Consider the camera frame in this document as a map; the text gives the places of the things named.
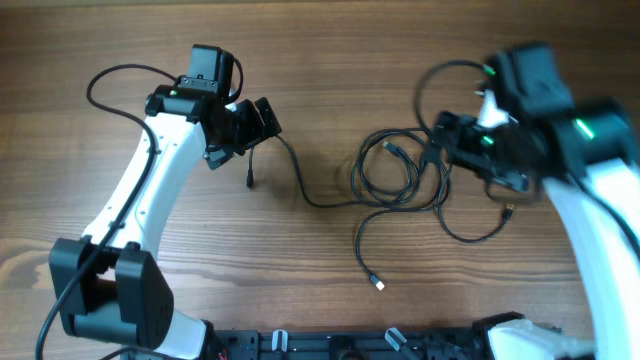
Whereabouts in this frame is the black usb cable silver plug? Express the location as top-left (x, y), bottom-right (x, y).
top-left (351, 128), bottom-right (450, 291)

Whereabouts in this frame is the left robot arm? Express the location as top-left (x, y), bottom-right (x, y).
top-left (48, 44), bottom-right (281, 359)

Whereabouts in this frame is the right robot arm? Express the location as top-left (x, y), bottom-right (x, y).
top-left (433, 43), bottom-right (639, 359)

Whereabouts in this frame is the left camera black cable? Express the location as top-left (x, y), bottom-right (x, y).
top-left (34, 63), bottom-right (179, 360)

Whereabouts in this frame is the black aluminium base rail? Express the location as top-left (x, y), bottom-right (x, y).
top-left (199, 327), bottom-right (497, 360)

